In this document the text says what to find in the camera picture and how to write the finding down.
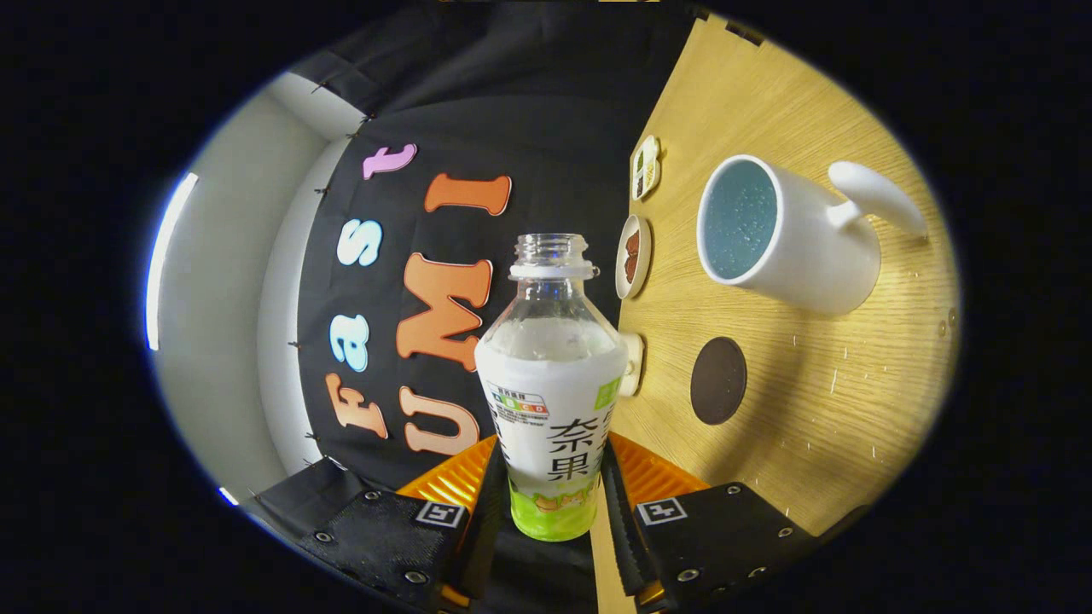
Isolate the white cup blue inside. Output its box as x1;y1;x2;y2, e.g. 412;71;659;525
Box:
696;153;929;316

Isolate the wooden table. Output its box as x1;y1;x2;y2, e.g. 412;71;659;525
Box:
589;13;961;614

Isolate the white bowl with brown food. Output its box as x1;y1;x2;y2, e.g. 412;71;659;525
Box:
615;213;653;300

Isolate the sectioned white dish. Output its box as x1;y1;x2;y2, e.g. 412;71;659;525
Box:
630;135;663;202

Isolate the dark brown round coaster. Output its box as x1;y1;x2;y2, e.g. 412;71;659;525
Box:
689;336;749;426

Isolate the clear juice bottle green label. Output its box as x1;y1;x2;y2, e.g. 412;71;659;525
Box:
474;233;630;543

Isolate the white toaster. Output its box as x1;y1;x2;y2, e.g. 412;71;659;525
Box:
619;331;645;398

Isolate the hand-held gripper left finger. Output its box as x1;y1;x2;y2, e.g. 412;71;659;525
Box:
294;435;513;614

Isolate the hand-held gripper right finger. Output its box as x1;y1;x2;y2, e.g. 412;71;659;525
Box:
600;433;820;614

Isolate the large ceiling light panel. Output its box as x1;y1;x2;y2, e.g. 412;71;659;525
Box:
145;172;199;352

